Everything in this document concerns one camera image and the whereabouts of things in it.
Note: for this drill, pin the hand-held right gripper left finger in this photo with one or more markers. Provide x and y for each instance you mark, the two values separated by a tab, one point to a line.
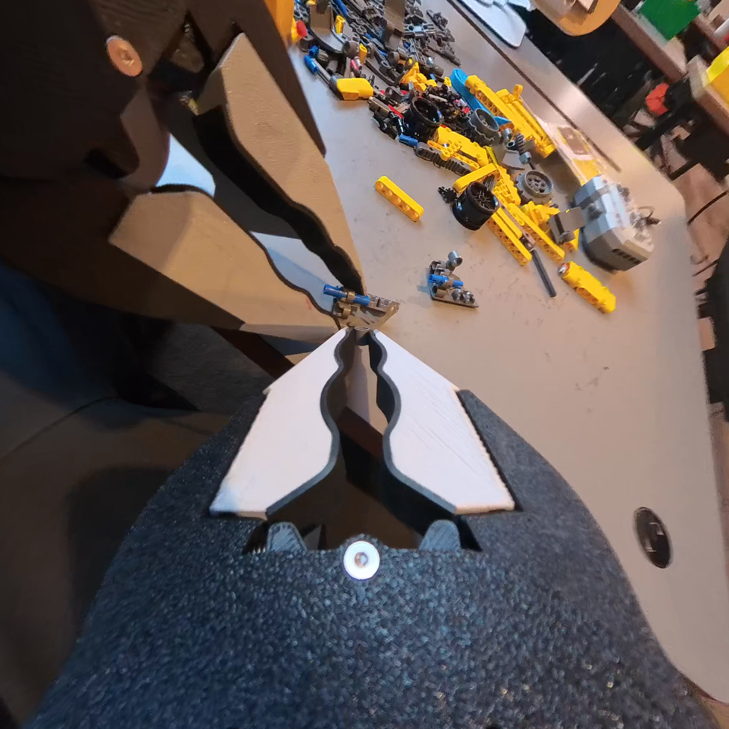
279	450

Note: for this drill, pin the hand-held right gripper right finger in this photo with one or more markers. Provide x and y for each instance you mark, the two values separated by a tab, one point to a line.
444	450

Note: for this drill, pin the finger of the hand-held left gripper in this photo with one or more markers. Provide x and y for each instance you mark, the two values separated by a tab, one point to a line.
267	125
193	250

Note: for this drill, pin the grey toy panel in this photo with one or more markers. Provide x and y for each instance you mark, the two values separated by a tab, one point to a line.
376	310

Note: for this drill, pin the small grey brick assembly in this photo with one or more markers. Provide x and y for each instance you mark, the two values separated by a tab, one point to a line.
453	285

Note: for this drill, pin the black desk grommet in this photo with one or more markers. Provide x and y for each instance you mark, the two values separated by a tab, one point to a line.
653	538

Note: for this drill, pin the yellow toy beam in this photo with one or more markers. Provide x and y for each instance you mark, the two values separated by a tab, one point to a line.
398	198

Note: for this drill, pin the black toy wheel hub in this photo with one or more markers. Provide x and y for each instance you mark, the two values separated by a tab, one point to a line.
422	117
474	206

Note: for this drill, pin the pile of toy brick pieces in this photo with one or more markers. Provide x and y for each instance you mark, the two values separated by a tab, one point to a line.
455	114

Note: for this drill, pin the light blue curved toy panel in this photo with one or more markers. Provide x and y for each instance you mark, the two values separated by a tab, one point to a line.
464	85

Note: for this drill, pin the grey toy battery box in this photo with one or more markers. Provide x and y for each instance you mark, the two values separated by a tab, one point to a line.
612	228

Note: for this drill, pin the instruction booklet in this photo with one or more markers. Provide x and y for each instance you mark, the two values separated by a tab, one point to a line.
581	148

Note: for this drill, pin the orange object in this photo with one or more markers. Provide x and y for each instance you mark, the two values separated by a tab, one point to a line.
658	98

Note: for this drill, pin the green object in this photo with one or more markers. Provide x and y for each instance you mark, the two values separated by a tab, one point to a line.
672	17

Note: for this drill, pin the yellow plastic bin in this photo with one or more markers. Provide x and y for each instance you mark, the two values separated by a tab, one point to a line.
719	71

